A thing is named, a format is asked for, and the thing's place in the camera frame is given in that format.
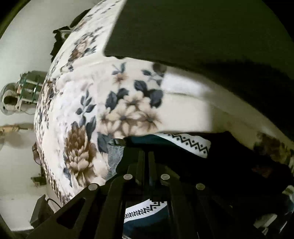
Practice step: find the black box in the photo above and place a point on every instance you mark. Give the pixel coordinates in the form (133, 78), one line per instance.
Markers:
(40, 212)

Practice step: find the white round vessel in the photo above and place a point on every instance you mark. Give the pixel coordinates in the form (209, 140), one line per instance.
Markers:
(8, 100)

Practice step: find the striped knit sweater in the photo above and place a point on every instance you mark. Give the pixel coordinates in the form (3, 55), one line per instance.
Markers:
(190, 143)

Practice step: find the black cloth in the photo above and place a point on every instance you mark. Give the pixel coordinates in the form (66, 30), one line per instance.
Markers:
(59, 39)
(79, 17)

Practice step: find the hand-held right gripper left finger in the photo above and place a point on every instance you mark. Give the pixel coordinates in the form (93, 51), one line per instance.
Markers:
(141, 166)

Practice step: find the dark teal fleece garment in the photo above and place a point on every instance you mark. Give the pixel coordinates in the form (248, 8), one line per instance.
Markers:
(197, 34)

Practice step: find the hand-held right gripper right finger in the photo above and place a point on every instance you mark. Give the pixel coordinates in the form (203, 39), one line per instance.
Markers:
(152, 166)

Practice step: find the floral blanket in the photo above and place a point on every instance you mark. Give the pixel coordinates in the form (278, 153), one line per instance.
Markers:
(128, 110)

